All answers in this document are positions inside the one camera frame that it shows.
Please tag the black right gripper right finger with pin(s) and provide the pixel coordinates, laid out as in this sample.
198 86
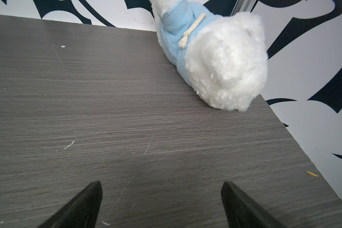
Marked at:
243 212

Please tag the white plush dog blue shirt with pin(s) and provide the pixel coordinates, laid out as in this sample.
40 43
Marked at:
224 59

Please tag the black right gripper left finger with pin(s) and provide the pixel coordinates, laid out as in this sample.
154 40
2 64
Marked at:
81 211

